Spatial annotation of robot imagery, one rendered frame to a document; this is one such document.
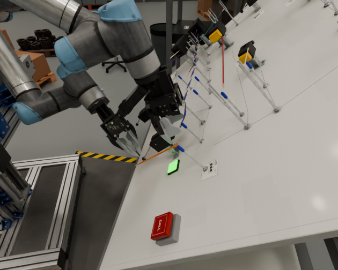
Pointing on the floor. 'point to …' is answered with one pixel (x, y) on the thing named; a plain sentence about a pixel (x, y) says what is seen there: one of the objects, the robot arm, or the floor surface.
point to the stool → (114, 64)
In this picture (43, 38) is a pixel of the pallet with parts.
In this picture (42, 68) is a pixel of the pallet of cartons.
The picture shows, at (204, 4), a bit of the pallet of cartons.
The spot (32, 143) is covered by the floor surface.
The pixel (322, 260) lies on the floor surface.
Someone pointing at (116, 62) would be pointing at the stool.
